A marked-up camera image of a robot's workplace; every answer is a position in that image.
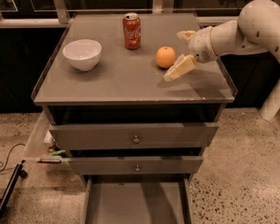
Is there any orange fruit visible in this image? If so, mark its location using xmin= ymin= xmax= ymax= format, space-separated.
xmin=156 ymin=47 xmax=175 ymax=68

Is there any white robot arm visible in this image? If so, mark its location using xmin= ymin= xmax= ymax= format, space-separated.
xmin=164 ymin=0 xmax=280 ymax=81

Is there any bottom grey drawer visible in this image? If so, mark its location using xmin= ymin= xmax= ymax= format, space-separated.
xmin=80 ymin=176 xmax=194 ymax=224

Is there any top grey drawer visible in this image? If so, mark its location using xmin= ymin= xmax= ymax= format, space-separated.
xmin=49 ymin=122 xmax=218 ymax=150

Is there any red Coca-Cola can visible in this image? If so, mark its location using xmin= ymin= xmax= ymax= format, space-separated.
xmin=122 ymin=12 xmax=141 ymax=49

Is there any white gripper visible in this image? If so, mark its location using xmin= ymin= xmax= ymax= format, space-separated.
xmin=163 ymin=26 xmax=217 ymax=82

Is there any grey drawer cabinet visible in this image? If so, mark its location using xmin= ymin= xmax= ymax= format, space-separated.
xmin=31 ymin=12 xmax=239 ymax=224

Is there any white ceramic bowl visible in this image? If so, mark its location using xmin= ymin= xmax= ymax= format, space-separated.
xmin=63 ymin=39 xmax=102 ymax=71

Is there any middle grey drawer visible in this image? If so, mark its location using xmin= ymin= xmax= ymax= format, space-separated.
xmin=69 ymin=156 xmax=203 ymax=175

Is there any black stand leg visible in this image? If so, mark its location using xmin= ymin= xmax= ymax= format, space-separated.
xmin=0 ymin=163 xmax=27 ymax=219

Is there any grey drawer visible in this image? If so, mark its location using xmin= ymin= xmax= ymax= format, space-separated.
xmin=80 ymin=176 xmax=194 ymax=224
xmin=49 ymin=122 xmax=218 ymax=150
xmin=69 ymin=156 xmax=203 ymax=175

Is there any white diagonal post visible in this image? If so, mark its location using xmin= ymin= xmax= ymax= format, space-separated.
xmin=259 ymin=78 xmax=280 ymax=120

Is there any clear acrylic side tray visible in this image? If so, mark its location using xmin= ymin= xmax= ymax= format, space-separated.
xmin=22 ymin=113 xmax=71 ymax=172

